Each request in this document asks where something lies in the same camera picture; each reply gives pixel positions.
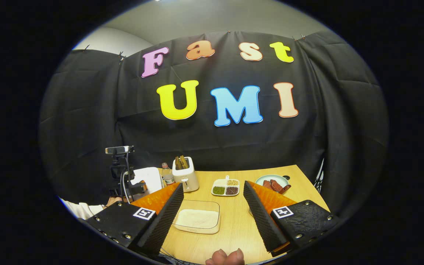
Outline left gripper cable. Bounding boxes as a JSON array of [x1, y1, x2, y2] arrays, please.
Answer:
[[121, 151, 131, 204]]

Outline brown meat slices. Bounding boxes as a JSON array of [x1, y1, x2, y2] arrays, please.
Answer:
[[262, 179, 283, 193]]

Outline clear plastic tray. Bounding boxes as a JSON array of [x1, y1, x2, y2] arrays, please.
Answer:
[[172, 199, 221, 235]]

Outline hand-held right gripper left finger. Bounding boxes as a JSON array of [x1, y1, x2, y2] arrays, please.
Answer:
[[87, 182, 185, 256]]

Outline divided white grain dish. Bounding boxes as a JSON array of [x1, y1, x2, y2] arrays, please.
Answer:
[[211, 175, 241, 197]]

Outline white rice cooker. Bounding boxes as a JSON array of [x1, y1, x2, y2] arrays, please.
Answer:
[[130, 167, 163, 196]]

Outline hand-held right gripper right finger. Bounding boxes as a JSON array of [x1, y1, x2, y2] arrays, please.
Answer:
[[243, 180, 339, 253]]

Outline small clear bottle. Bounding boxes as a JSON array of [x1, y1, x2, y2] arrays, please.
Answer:
[[161, 162, 176, 187]]

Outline pale green plate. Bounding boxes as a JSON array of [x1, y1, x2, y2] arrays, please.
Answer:
[[255, 174, 290, 194]]

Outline white toaster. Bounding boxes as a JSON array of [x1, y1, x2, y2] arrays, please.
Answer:
[[172, 155, 200, 193]]

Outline white rice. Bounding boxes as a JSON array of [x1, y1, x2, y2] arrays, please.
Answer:
[[175, 209, 219, 230]]

